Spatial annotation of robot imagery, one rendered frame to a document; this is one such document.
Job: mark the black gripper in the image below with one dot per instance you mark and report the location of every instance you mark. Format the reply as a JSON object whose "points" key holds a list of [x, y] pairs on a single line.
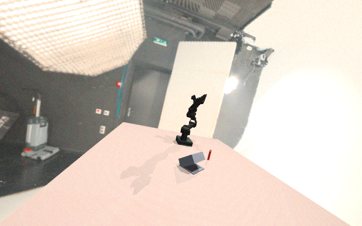
{"points": [[200, 101]]}

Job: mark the grey sloped panel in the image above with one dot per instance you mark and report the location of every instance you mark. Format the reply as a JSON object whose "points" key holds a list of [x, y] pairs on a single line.
{"points": [[190, 162]]}

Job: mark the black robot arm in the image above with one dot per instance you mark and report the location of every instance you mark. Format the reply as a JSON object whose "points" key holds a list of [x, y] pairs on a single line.
{"points": [[185, 129]]}

